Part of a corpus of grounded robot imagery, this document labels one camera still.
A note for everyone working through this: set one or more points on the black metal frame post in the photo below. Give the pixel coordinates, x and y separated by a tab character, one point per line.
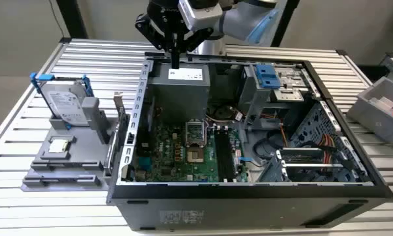
288	22
73	19

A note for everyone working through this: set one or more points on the grey plastic bin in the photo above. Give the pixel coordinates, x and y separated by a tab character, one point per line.
373	118

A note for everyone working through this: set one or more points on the black open PC case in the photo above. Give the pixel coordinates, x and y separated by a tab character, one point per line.
216	211

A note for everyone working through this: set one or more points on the grey power supply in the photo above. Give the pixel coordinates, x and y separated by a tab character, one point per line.
180	98

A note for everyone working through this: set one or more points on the silver CPU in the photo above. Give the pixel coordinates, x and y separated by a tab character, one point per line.
57	145

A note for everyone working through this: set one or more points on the green motherboard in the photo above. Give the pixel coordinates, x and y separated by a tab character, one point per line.
169	157

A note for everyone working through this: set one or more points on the white block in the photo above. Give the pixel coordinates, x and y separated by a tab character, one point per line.
382	103

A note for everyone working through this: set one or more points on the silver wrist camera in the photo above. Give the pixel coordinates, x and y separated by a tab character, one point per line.
200	13

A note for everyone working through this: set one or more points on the black RAM slot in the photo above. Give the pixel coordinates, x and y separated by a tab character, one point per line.
221	152
229	152

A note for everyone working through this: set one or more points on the green graphics card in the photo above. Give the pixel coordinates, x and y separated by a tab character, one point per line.
118	103

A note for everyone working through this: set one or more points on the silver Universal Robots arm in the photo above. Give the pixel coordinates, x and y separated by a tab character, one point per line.
238	22

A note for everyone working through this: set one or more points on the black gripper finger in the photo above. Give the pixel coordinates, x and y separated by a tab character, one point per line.
197	37
150	34

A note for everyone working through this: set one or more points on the blue disk carrier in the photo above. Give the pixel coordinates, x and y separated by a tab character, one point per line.
266	76
44	77

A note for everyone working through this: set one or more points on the black round fan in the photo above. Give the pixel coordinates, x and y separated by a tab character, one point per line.
224	111

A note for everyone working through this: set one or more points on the grey metal disk bay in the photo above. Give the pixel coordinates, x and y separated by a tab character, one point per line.
301	153

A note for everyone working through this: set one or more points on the CPU socket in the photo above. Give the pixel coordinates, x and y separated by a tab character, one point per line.
194	155

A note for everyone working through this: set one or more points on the metal locking lever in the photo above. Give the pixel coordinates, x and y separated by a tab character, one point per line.
205	136

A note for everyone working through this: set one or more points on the silver hard disk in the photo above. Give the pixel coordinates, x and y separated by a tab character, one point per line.
61	100

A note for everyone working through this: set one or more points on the grey parts rack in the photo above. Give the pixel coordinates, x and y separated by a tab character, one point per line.
81	147

